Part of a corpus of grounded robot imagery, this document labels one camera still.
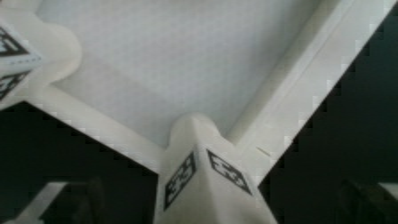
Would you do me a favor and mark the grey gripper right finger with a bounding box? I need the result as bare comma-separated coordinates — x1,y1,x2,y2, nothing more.
334,180,398,224

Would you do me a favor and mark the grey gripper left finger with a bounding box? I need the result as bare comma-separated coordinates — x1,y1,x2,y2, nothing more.
11,178,108,224

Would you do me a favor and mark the white desk leg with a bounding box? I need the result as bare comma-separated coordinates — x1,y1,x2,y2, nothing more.
153,113,277,224
0,0,82,110

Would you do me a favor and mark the white desk top tray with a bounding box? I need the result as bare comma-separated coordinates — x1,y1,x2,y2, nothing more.
28,0,398,179

